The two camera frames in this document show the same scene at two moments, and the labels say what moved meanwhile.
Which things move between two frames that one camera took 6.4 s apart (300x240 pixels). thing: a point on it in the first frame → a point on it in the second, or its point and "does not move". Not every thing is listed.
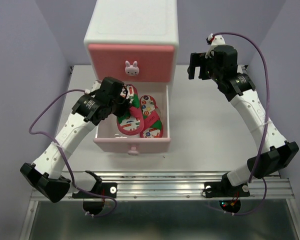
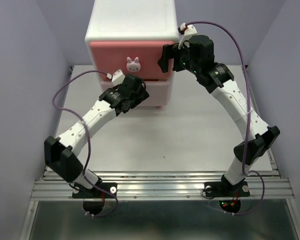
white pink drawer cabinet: [132, 63] does not move
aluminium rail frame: [136, 186] does not move
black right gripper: [197, 59] → [170, 50]
